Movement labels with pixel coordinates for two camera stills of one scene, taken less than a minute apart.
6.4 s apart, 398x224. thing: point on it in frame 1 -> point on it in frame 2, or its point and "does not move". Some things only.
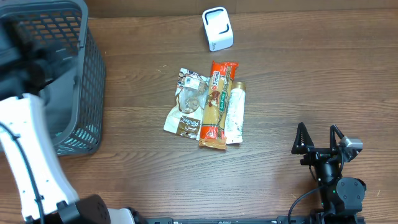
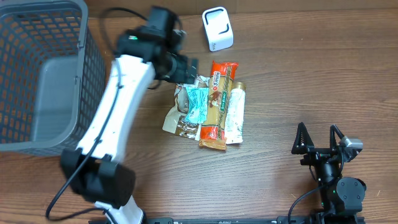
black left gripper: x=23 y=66 -> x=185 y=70
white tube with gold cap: x=234 y=119 does not move
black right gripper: x=321 y=154 does not move
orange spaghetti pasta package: x=219 y=86 does not move
